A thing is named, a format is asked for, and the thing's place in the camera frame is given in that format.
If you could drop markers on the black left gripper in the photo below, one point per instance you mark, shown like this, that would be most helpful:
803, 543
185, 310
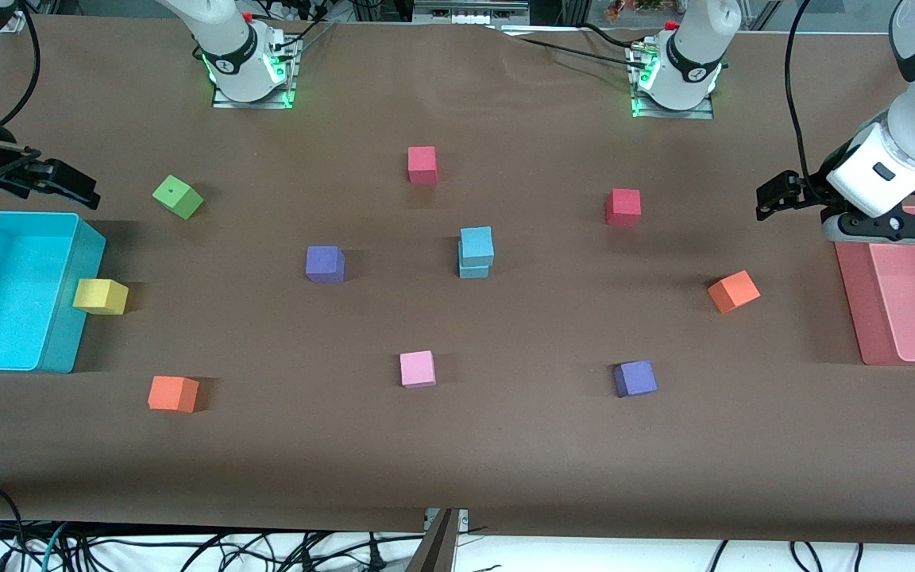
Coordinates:
812, 188

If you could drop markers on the light blue foam block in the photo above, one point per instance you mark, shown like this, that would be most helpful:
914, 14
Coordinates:
473, 272
476, 245

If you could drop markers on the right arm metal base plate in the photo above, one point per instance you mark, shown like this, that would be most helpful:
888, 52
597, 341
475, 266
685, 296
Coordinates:
255, 104

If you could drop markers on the small metal bracket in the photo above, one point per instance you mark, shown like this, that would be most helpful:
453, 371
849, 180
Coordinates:
464, 518

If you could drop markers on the green foam block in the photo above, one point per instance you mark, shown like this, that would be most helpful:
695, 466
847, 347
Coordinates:
178, 197

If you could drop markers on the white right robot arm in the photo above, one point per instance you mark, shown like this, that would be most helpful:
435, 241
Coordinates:
227, 32

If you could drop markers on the grey metal box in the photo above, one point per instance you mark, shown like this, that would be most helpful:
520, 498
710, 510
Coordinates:
465, 9

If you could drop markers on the yellow foam block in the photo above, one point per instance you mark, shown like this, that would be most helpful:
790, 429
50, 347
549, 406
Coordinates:
100, 295

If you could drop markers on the purple foam block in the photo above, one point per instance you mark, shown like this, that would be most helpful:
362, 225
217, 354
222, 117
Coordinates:
325, 264
635, 378

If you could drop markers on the cyan plastic bin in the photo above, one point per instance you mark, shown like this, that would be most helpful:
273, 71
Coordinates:
5, 294

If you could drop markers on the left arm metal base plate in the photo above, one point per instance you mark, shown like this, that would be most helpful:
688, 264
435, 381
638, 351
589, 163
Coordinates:
672, 115

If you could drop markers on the pink foam block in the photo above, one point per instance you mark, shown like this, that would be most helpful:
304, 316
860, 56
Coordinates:
418, 369

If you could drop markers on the brown table cover sheet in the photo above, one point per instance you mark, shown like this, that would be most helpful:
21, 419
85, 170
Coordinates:
505, 445

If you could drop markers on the pink plastic bin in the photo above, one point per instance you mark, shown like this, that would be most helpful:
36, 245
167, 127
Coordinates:
910, 302

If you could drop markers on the aluminium frame corner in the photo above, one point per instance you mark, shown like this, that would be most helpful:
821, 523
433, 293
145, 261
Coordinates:
17, 22

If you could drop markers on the red foam block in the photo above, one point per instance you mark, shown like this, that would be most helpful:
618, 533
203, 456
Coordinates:
422, 164
623, 207

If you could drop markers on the orange foam block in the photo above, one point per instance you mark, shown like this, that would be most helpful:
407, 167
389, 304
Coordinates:
734, 291
172, 394

